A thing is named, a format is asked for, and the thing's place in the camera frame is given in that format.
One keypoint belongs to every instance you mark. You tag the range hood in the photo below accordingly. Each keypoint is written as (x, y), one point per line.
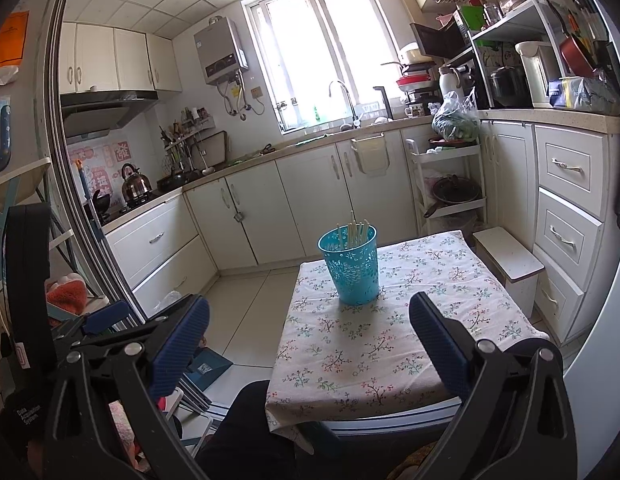
(99, 110)

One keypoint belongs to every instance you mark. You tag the blue dustpan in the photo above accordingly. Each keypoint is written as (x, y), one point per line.
(209, 367)

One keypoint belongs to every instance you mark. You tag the stack of red white bowls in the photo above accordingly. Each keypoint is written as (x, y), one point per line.
(415, 81)

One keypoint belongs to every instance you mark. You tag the white thermos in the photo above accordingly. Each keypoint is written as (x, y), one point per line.
(447, 87)

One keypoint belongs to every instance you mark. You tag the pink cloth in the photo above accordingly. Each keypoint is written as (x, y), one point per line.
(122, 425)

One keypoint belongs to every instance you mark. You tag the patterned mug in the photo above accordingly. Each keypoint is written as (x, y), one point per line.
(414, 110)

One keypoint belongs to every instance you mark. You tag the white counter shelf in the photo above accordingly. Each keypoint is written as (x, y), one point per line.
(510, 25)

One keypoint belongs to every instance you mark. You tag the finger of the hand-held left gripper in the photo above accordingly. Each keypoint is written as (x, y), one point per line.
(107, 317)

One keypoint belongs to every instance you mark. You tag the sliding door frame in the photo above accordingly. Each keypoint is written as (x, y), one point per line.
(57, 135)

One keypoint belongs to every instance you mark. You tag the small black wok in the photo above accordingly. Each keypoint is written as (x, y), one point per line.
(100, 202)

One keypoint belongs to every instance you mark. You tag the bag of green vegetables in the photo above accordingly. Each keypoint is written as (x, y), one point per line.
(452, 125)

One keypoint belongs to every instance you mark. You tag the grey plastic bag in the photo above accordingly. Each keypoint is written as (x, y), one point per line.
(600, 95)

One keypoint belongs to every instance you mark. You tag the orange paper bag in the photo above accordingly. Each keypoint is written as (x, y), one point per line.
(9, 40)

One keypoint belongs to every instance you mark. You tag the gas stove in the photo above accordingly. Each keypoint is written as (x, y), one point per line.
(139, 200)

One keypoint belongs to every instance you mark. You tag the blue perforated plastic basket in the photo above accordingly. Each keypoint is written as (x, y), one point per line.
(350, 275)

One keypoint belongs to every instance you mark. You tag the white rolling cart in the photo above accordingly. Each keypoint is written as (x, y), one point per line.
(455, 151)

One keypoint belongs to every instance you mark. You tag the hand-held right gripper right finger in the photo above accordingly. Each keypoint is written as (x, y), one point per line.
(440, 345)

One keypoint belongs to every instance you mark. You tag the white two-drawer cabinet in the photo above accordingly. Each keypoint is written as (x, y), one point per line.
(159, 240)

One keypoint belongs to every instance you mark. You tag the white electric water boiler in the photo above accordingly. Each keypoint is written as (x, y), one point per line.
(535, 75)

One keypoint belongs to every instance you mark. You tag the white door base cabinets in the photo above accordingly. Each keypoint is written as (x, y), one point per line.
(290, 200)

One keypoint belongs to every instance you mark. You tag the person's left leg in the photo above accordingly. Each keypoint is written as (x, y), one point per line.
(239, 435)

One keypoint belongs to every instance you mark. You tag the person's right leg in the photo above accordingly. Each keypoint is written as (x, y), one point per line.
(527, 342)

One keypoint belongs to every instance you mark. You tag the white hanging door bin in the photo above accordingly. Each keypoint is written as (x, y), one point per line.
(370, 157)

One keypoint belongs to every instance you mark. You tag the white wall cabinets above hood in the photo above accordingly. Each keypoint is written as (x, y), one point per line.
(129, 60)

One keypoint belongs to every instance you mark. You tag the grey wall water heater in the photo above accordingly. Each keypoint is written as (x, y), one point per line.
(219, 52)

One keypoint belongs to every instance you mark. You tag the red paper wall decals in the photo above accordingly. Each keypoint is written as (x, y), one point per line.
(120, 152)

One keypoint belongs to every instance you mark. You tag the dark lidded pan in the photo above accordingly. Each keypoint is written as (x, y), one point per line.
(455, 190)

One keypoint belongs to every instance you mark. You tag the wall utensil rack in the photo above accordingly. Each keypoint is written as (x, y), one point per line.
(189, 130)

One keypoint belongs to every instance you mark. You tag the kitchen window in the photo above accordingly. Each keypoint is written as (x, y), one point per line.
(315, 50)

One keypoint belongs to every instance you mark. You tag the floral tablecloth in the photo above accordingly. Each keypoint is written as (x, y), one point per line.
(370, 340)

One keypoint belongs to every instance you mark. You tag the orange plush toy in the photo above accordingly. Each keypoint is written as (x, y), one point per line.
(67, 295)

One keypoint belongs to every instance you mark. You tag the black rice cooker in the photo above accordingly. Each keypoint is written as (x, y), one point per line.
(510, 87)

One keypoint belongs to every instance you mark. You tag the wall socket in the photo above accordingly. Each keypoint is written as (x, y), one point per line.
(257, 92)

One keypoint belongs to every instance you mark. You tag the yellow floral slipper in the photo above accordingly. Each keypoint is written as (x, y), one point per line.
(415, 462)

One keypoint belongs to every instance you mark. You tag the chrome curved faucet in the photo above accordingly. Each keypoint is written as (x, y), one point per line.
(354, 110)

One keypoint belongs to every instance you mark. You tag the wooden cutting board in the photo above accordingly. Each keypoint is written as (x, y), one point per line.
(214, 147)

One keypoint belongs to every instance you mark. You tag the white step stool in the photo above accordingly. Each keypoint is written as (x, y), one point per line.
(505, 255)

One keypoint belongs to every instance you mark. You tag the white three-drawer cabinet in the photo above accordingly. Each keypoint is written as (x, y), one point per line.
(565, 230)

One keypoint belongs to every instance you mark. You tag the black microwave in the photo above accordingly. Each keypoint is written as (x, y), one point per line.
(435, 40)

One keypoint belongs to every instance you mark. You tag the black square tap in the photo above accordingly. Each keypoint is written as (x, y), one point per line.
(387, 102)

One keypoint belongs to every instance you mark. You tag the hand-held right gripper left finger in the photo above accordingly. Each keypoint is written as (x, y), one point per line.
(179, 345)

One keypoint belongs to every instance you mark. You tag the beige shelf rack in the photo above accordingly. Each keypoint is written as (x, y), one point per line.
(19, 170)

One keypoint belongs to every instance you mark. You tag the green plastic box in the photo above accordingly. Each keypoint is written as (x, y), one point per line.
(472, 17)

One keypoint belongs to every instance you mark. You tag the steel kettle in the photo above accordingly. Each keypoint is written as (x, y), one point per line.
(135, 185)

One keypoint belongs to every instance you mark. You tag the red pan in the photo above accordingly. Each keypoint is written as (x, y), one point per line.
(575, 55)

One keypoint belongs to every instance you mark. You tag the person's leg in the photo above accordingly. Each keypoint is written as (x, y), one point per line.
(527, 342)
(239, 435)

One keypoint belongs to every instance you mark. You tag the bundle of wooden chopsticks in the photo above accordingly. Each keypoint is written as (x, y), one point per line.
(351, 232)

